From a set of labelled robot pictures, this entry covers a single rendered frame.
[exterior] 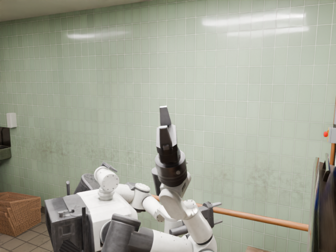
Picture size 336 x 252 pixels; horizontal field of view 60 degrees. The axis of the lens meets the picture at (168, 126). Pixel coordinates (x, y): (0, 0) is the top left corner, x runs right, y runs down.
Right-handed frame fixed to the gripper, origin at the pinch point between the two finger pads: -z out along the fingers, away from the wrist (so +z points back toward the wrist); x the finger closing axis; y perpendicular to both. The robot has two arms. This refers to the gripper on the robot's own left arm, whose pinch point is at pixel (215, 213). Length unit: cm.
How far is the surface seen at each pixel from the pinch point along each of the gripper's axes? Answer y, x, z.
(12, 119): -338, -49, 95
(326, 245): 62, -12, 7
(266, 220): 11.8, 4.0, -19.9
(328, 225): 55, -12, -3
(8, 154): -359, 1, 106
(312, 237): 61, -15, 11
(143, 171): -184, 17, -32
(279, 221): 16.1, 4.1, -23.5
